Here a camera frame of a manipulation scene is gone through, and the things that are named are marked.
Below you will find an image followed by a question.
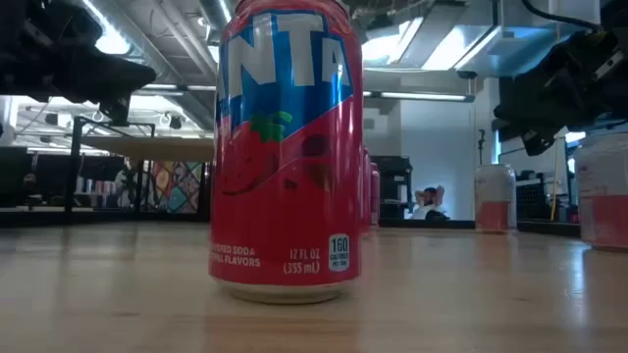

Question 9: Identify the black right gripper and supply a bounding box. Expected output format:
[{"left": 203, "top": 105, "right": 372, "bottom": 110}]
[{"left": 493, "top": 19, "right": 628, "bottom": 157}]

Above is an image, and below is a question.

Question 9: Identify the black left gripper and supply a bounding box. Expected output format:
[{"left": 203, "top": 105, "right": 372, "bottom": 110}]
[{"left": 0, "top": 0, "right": 157, "bottom": 124}]

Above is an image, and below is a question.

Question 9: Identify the white pink Spindrift can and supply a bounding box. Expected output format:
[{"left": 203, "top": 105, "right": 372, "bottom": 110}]
[
  {"left": 474, "top": 164, "right": 518, "bottom": 234},
  {"left": 572, "top": 131, "right": 628, "bottom": 252}
]

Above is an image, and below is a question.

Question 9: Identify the dark red soda can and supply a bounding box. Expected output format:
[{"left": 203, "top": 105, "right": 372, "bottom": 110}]
[{"left": 369, "top": 162, "right": 382, "bottom": 229}]

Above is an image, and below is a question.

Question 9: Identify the red Fanta soda can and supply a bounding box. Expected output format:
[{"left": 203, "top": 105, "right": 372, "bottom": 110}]
[
  {"left": 361, "top": 146, "right": 373, "bottom": 235},
  {"left": 208, "top": 0, "right": 365, "bottom": 305}
]

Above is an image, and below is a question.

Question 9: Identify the long ceiling light fixture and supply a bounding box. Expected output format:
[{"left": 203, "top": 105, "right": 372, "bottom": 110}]
[
  {"left": 136, "top": 82, "right": 217, "bottom": 97},
  {"left": 362, "top": 89, "right": 476, "bottom": 104}
]

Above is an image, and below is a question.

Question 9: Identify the black pegboard cart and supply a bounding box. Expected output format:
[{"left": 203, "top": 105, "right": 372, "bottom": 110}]
[{"left": 514, "top": 170, "right": 570, "bottom": 223}]

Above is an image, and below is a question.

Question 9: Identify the person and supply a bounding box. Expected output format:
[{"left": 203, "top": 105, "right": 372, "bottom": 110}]
[{"left": 409, "top": 184, "right": 450, "bottom": 221}]

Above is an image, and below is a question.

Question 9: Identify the black storage cabinet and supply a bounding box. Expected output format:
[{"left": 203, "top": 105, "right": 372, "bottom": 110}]
[{"left": 371, "top": 155, "right": 414, "bottom": 221}]

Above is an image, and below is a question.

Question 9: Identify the silver spiral air duct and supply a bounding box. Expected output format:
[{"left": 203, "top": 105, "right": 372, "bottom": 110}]
[{"left": 82, "top": 0, "right": 220, "bottom": 85}]

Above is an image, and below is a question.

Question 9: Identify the silver rectangular air duct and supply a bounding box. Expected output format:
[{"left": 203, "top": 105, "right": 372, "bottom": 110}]
[{"left": 362, "top": 0, "right": 600, "bottom": 79}]

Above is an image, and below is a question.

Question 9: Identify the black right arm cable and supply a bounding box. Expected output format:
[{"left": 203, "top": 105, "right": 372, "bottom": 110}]
[{"left": 519, "top": 0, "right": 602, "bottom": 31}]

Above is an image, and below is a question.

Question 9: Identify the colourful patchwork wall hanging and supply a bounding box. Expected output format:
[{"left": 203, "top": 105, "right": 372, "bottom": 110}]
[{"left": 149, "top": 160, "right": 205, "bottom": 215}]

